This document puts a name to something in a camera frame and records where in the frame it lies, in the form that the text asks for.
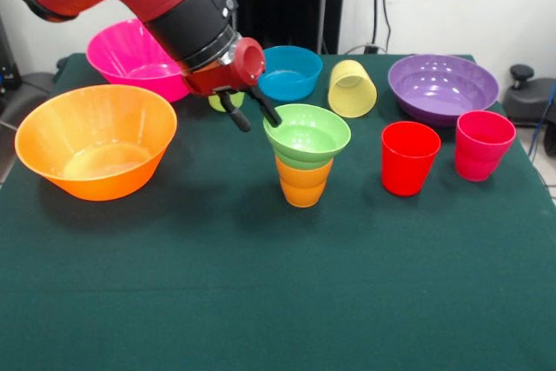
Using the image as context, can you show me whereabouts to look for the lime green cup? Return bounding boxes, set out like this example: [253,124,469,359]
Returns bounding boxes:
[208,91,246,114]

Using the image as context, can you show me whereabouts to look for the dark chair base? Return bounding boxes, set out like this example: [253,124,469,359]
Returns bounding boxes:
[503,63,556,129]
[0,70,60,127]

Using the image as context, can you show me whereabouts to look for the red cup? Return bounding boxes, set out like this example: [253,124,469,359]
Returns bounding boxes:
[381,121,442,197]

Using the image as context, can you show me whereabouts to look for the yellow cup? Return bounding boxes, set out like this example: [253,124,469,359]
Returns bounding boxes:
[327,59,378,119]

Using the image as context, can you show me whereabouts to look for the small green bowl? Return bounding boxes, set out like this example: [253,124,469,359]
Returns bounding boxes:
[262,103,352,171]

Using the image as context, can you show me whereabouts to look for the large pink bowl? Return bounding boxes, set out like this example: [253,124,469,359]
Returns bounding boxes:
[85,18,192,103]

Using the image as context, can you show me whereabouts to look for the blue bowl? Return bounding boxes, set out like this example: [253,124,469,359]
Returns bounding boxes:
[255,44,324,103]

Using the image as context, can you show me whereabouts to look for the orange cup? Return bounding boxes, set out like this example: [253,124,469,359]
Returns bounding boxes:
[275,156,334,209]

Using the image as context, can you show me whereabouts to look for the magenta cup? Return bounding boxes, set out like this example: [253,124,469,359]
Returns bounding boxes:
[454,110,518,182]

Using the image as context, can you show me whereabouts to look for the purple bowl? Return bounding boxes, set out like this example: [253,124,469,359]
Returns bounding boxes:
[387,54,500,129]

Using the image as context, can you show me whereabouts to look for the large orange bowl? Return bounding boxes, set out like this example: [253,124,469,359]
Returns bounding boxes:
[14,83,179,202]

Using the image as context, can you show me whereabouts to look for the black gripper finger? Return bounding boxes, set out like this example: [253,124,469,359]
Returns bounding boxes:
[216,90,253,134]
[248,85,284,128]

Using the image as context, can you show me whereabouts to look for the dark green tablecloth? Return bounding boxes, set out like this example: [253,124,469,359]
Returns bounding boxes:
[0,52,556,371]

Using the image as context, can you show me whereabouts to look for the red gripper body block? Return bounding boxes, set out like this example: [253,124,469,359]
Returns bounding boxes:
[182,36,267,98]

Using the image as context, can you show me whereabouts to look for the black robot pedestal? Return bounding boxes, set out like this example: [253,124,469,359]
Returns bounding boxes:
[204,0,352,56]

